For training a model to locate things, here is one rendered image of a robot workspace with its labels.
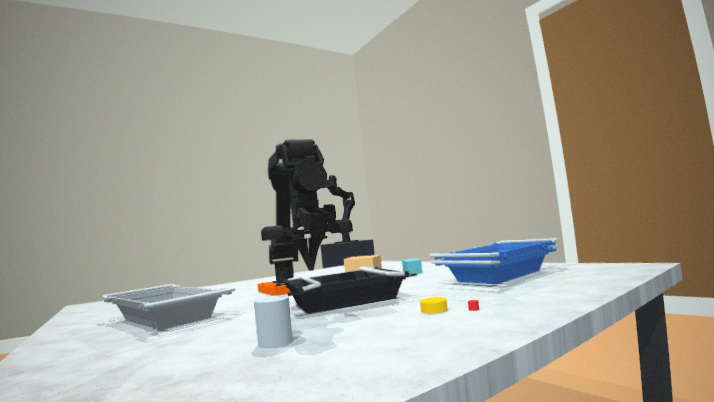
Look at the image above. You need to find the yellow short cylinder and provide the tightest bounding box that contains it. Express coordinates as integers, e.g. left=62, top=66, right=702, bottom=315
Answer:
left=420, top=298, right=447, bottom=313

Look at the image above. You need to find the small light blue block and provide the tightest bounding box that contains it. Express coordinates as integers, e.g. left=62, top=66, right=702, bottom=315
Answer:
left=402, top=259, right=422, bottom=275

